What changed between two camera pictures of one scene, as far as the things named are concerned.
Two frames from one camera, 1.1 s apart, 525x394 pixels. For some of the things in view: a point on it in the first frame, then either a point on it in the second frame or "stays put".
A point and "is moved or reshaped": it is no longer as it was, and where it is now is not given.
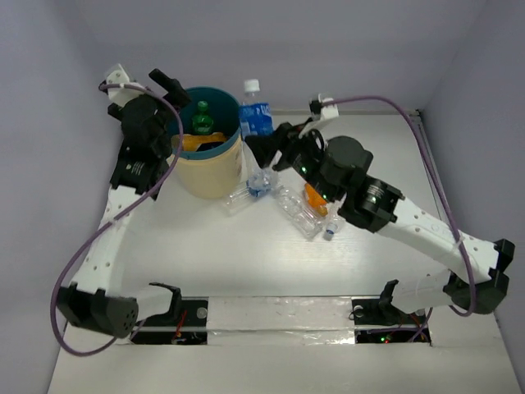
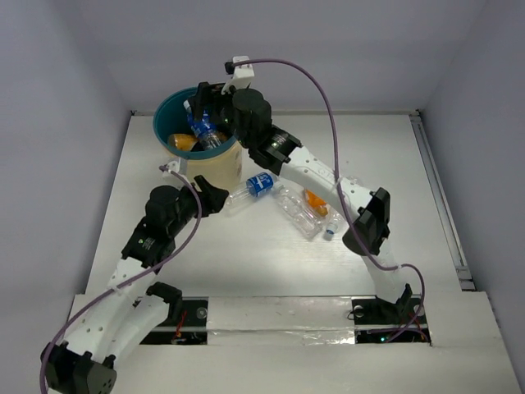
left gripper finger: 178,98 to 212,203
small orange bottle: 316,199 stays put
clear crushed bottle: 294,203 stays put
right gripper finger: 265,147 to 198,102
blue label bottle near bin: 262,180 stays put
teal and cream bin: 214,173 stays put
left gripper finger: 175,90 to 212,199
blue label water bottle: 255,121 is moved or reshaped
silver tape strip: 250,320 stays put
